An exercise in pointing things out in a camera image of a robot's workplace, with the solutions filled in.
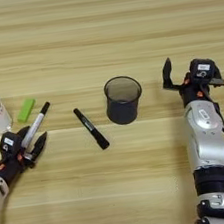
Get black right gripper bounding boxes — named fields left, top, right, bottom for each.
left=158, top=49, right=224, bottom=110

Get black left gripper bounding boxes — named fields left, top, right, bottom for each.
left=0, top=122, right=55, bottom=188

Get white marker with black cap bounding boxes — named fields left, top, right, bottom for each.
left=15, top=101, right=58, bottom=161

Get right gripper labelled black box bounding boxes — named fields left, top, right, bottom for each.
left=187, top=55, right=219, bottom=86

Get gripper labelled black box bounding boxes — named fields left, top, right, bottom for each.
left=187, top=55, right=219, bottom=86
left=0, top=130, right=23, bottom=161

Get left gripper labelled black box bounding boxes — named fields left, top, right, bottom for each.
left=0, top=130, right=23, bottom=161

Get green eraser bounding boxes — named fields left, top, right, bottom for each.
left=14, top=96, right=39, bottom=124

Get black marker pen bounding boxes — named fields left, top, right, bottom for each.
left=72, top=104, right=111, bottom=154

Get black mesh pen cup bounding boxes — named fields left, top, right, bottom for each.
left=101, top=73, right=147, bottom=128

